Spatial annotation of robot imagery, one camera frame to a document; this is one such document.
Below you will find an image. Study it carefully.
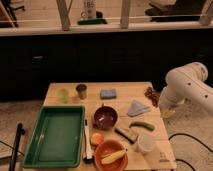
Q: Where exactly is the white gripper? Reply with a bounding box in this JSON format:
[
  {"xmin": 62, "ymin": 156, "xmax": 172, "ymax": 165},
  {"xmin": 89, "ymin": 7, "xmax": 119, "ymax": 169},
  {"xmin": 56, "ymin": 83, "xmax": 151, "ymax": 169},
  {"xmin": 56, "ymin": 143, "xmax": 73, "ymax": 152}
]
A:
[{"xmin": 158, "ymin": 87, "xmax": 177, "ymax": 118}]

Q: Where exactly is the blue sponge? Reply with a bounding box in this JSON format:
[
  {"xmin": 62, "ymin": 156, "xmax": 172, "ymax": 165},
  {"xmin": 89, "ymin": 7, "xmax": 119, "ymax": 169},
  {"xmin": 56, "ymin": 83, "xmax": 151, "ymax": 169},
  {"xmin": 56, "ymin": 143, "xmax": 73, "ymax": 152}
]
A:
[{"xmin": 100, "ymin": 89, "xmax": 117, "ymax": 99}]

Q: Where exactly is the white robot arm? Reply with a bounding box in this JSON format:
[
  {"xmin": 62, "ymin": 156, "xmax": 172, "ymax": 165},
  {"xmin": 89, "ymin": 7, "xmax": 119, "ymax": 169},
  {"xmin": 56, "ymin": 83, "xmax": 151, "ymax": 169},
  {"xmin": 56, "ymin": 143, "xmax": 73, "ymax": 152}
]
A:
[{"xmin": 158, "ymin": 62, "xmax": 213, "ymax": 118}]

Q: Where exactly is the purple bowl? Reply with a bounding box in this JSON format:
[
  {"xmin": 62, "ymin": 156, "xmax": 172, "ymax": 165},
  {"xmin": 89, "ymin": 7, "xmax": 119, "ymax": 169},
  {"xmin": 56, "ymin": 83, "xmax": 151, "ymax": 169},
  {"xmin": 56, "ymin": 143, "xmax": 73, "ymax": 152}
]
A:
[{"xmin": 93, "ymin": 105, "xmax": 118, "ymax": 130}]

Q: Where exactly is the orange bowl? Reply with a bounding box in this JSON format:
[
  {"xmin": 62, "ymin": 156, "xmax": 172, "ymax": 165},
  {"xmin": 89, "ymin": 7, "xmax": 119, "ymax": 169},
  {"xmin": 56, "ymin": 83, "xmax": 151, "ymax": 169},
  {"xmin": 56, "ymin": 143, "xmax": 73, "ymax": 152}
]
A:
[{"xmin": 94, "ymin": 140, "xmax": 128, "ymax": 171}]

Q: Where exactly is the green cucumber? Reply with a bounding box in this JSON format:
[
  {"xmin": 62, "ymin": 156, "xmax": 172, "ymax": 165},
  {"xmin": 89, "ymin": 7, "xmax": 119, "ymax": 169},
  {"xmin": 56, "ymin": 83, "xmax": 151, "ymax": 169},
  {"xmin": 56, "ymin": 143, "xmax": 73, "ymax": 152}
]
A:
[{"xmin": 129, "ymin": 121, "xmax": 155, "ymax": 131}]

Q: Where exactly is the red chili bunch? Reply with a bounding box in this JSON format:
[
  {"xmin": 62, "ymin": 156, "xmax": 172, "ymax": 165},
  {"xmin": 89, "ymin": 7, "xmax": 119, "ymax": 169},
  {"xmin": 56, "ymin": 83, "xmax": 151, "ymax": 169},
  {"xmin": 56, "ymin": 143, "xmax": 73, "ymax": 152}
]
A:
[{"xmin": 144, "ymin": 87, "xmax": 159, "ymax": 107}]

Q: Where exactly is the light blue folded cloth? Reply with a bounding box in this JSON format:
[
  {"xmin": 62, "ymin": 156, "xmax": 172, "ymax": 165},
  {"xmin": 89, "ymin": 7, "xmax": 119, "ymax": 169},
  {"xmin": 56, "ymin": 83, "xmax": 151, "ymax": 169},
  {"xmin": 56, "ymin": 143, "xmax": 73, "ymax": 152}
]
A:
[{"xmin": 127, "ymin": 100, "xmax": 151, "ymax": 117}]

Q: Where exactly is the white plastic cup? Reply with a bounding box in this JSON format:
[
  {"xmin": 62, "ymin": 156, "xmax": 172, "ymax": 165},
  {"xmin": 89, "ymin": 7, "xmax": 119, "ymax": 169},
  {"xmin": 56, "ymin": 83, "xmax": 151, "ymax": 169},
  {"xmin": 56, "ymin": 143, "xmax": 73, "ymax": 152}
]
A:
[{"xmin": 136, "ymin": 134, "xmax": 156, "ymax": 154}]

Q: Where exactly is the yellow corn cob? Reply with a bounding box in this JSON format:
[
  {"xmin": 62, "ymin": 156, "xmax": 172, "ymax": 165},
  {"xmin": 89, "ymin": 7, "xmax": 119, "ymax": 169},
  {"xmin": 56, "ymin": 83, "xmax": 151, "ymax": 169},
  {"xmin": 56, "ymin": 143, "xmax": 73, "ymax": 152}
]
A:
[{"xmin": 101, "ymin": 150, "xmax": 126, "ymax": 165}]

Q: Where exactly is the orange fruit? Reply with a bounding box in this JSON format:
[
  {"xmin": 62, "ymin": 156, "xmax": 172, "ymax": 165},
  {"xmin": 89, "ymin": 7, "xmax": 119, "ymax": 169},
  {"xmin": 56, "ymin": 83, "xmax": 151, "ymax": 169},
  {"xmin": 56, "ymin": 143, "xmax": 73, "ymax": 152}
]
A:
[{"xmin": 90, "ymin": 133, "xmax": 104, "ymax": 146}]

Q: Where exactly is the brown cup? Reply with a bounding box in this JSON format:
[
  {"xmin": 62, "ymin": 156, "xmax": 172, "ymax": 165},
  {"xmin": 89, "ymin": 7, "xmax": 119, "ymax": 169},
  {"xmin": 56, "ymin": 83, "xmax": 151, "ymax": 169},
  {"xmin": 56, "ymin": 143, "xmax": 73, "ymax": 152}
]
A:
[{"xmin": 76, "ymin": 84, "xmax": 87, "ymax": 100}]

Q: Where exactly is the green translucent cup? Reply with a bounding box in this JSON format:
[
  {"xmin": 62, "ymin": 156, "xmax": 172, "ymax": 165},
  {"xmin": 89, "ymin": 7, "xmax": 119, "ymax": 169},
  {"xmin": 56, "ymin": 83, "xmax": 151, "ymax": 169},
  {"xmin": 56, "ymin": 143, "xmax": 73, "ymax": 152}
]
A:
[{"xmin": 57, "ymin": 89, "xmax": 69, "ymax": 103}]

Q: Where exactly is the green plastic tray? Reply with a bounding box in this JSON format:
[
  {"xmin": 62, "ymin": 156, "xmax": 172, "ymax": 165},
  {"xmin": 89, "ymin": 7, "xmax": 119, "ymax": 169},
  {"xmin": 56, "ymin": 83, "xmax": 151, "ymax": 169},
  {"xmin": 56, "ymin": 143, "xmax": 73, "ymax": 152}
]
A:
[{"xmin": 23, "ymin": 106, "xmax": 85, "ymax": 169}]

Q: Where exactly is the white bottle on shelf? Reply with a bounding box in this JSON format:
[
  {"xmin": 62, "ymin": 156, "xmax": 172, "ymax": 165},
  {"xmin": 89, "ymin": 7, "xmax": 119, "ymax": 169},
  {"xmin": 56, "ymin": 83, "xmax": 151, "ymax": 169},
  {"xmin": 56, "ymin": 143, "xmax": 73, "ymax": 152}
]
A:
[{"xmin": 83, "ymin": 0, "xmax": 96, "ymax": 19}]

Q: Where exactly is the black stand pole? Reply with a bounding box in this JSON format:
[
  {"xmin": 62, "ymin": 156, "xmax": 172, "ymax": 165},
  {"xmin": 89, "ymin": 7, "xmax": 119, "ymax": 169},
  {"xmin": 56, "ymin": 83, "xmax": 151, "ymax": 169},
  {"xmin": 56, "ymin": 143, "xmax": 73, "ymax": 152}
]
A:
[{"xmin": 8, "ymin": 123, "xmax": 25, "ymax": 171}]

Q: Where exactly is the black cable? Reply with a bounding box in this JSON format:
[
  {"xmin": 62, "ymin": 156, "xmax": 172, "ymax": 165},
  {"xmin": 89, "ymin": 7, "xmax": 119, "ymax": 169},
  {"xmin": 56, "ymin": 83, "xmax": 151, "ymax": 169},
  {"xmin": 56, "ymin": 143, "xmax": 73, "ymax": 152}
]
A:
[{"xmin": 168, "ymin": 132, "xmax": 213, "ymax": 171}]

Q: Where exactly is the white handled brush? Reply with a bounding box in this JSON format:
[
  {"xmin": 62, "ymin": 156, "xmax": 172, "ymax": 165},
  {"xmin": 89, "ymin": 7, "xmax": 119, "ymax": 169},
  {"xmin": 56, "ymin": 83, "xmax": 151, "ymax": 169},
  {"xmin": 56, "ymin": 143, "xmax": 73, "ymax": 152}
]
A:
[{"xmin": 83, "ymin": 122, "xmax": 93, "ymax": 164}]

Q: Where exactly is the green base plate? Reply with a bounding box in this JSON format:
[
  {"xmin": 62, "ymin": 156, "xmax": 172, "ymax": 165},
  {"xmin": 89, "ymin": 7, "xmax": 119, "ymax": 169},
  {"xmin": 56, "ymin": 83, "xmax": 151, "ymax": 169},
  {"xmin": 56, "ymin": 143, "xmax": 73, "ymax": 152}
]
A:
[{"xmin": 77, "ymin": 18, "xmax": 108, "ymax": 25}]

